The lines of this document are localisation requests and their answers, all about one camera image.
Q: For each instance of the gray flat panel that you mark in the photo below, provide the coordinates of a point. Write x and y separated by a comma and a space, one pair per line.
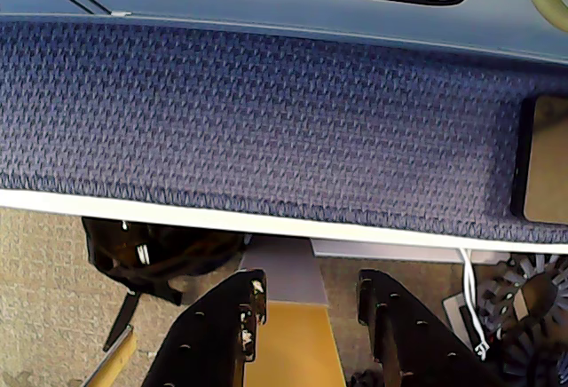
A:
288, 271

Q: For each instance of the yellow flat board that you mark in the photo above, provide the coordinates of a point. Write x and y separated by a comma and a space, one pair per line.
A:
297, 347

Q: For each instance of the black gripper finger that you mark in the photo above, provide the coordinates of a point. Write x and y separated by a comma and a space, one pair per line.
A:
412, 342
208, 338

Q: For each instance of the black bag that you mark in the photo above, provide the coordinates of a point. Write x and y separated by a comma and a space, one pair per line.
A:
146, 254

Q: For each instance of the black-edged wooden board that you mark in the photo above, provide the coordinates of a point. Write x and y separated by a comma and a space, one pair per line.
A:
548, 160

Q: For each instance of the light wooden stick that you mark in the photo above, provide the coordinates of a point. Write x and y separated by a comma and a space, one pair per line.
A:
113, 360

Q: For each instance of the blue woven placemat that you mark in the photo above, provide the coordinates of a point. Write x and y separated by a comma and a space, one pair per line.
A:
266, 129

